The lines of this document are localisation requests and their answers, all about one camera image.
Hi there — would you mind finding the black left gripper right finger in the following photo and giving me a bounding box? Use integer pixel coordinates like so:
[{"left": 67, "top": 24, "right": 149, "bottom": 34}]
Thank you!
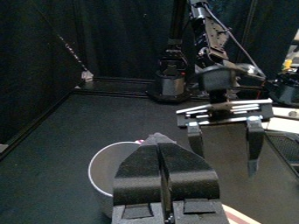
[{"left": 153, "top": 132, "right": 230, "bottom": 224}]

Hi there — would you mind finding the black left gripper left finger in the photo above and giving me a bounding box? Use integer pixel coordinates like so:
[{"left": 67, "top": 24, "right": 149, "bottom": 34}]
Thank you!
[{"left": 110, "top": 134, "right": 168, "bottom": 224}]

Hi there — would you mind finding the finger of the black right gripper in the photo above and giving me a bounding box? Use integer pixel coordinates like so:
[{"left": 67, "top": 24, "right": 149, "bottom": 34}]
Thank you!
[
  {"left": 185, "top": 122, "right": 205, "bottom": 158},
  {"left": 245, "top": 115, "right": 266, "bottom": 179}
]

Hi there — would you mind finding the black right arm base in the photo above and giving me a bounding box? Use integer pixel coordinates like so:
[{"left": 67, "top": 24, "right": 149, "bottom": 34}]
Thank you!
[{"left": 145, "top": 38, "right": 192, "bottom": 103}]

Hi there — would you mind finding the black background robot base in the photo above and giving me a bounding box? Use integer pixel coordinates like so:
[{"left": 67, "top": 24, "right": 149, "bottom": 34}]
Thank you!
[{"left": 266, "top": 69, "right": 299, "bottom": 107}]

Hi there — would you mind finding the black mesh panel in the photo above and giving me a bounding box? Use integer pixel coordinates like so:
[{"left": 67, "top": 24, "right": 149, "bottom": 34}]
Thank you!
[{"left": 265, "top": 130, "right": 299, "bottom": 178}]

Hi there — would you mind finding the white cup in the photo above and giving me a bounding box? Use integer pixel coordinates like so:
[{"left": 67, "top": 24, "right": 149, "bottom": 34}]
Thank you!
[{"left": 87, "top": 141, "right": 142, "bottom": 219}]

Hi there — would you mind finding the white side table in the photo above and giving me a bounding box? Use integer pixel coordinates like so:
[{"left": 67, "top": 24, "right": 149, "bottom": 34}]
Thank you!
[{"left": 260, "top": 106, "right": 299, "bottom": 136}]

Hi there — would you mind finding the red striped cloth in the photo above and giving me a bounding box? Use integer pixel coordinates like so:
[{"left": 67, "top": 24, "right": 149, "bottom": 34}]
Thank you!
[{"left": 220, "top": 204, "right": 262, "bottom": 224}]

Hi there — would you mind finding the yellow background object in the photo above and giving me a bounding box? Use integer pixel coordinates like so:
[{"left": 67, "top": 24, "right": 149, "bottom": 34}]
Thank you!
[{"left": 281, "top": 59, "right": 294, "bottom": 72}]

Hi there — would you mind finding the white tape tag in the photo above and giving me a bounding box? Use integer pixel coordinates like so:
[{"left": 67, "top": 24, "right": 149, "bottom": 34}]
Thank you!
[{"left": 78, "top": 69, "right": 94, "bottom": 83}]

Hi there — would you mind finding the black aluminium frame rail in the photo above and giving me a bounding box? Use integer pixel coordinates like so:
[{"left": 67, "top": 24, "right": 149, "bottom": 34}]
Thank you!
[{"left": 70, "top": 76, "right": 210, "bottom": 102}]

